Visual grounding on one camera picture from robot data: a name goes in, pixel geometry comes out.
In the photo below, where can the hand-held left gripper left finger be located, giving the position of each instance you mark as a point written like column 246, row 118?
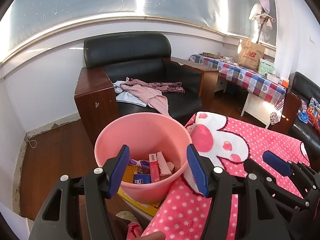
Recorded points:
column 118, row 172

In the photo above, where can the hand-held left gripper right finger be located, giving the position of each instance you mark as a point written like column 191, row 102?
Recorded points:
column 197, row 172

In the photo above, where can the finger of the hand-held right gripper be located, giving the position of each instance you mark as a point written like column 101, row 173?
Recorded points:
column 282, row 187
column 275, row 161

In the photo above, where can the yellow foam net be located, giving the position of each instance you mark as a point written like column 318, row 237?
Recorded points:
column 128, row 175

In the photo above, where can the blue tissue pack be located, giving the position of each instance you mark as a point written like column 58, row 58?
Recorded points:
column 142, row 179

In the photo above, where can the purple cloth pouch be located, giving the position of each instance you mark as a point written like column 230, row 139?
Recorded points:
column 145, row 166

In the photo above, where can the white foam piece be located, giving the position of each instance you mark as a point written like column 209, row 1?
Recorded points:
column 163, row 165

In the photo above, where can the red and white ointment box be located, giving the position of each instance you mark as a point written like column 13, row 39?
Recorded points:
column 153, row 170

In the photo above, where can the pink plastic bucket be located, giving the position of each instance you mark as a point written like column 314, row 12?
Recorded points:
column 142, row 135

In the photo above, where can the person's left hand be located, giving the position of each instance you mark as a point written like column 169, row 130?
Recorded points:
column 153, row 236

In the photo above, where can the pink polka dot blanket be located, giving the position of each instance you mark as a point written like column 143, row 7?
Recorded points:
column 250, row 135

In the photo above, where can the white woven slipper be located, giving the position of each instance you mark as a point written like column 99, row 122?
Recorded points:
column 127, row 216

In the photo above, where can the yellow cardboard box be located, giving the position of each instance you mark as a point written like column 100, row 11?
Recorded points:
column 147, row 207

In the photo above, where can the blue plastic bag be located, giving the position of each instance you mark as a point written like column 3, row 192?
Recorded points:
column 303, row 117

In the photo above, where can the person's pink sock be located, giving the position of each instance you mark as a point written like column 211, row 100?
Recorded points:
column 133, row 230

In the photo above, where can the white desk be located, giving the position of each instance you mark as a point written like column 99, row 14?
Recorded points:
column 255, row 105

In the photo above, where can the checked cloth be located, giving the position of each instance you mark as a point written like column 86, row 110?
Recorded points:
column 303, row 105

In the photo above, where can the colourful printed cushion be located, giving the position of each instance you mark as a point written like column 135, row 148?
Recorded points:
column 314, row 111

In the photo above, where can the light blue cloth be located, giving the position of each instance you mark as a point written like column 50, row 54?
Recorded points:
column 127, row 98

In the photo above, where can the orange box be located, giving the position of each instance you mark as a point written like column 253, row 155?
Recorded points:
column 284, row 82

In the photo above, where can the pink garment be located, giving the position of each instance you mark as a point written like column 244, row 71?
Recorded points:
column 150, row 95

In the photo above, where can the plaid covered side table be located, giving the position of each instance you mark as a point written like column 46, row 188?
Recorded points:
column 250, row 78

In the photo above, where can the dark patterned garment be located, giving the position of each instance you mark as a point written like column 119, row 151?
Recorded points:
column 172, row 87

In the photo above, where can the light green box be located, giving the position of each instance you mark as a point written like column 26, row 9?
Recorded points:
column 266, row 67

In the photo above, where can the brown paper bag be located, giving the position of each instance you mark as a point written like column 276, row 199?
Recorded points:
column 251, row 56

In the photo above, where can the white sheet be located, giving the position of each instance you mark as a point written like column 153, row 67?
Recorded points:
column 15, row 225

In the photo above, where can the flat brown box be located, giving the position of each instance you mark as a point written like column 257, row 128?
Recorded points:
column 207, row 54

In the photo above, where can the black leather wooden-sided armchair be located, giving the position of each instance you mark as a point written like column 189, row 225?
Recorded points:
column 130, row 50

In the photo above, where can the coat stand with clothes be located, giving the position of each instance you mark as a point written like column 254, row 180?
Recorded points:
column 262, row 10

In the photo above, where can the narrow frosted window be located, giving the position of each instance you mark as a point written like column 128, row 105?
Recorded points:
column 240, row 7

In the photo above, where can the large frosted window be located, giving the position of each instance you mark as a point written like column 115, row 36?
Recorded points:
column 87, row 2

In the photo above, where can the white wall switch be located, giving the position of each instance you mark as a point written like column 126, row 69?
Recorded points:
column 312, row 39

